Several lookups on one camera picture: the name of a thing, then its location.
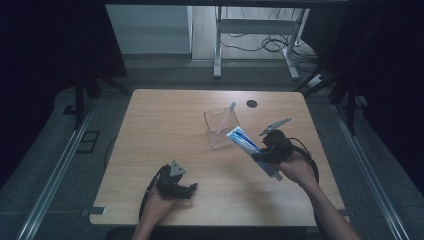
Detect blue and white toothpaste tube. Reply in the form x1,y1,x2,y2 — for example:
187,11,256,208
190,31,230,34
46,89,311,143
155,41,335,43
226,125,284,182

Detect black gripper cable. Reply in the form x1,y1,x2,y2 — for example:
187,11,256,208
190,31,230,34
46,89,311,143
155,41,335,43
138,165,166,222
287,136,321,185

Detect white metal desk frame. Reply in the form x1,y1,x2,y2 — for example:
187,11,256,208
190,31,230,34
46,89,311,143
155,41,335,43
213,6,311,82

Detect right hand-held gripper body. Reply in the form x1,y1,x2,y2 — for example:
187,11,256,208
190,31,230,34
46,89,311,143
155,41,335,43
258,116,296,165

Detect clear plastic container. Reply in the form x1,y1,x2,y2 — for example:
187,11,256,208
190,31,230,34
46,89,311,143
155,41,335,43
203,106,241,150

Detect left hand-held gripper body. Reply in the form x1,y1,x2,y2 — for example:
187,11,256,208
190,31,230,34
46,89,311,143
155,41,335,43
155,160,192,201

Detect grey metal table bracket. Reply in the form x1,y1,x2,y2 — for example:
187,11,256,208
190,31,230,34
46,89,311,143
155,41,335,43
80,206,108,218

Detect grey metal floor rail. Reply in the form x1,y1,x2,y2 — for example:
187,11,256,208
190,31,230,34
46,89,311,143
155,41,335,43
15,99,98,240
332,103,410,240

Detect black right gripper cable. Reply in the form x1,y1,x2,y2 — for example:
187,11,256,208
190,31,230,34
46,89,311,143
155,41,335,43
287,136,321,185

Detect person's right hand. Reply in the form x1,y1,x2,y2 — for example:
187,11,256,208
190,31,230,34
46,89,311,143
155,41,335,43
277,150,320,192

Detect black floor cables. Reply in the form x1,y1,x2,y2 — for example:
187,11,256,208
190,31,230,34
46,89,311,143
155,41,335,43
219,7,322,74

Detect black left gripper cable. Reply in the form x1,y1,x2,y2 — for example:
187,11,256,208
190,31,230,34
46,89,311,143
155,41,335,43
138,165,166,222

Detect pink toothbrush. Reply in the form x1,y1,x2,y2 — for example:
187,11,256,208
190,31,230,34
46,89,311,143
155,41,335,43
209,101,237,148

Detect white power strip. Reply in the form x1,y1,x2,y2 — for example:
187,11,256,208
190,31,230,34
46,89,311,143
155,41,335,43
305,74,325,89

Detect black metal stand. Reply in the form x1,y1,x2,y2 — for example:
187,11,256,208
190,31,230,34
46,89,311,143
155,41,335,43
292,63,368,136
62,64,132,132

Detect person's left hand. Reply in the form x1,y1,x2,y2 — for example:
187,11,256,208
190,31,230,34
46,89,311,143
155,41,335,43
146,185,183,217

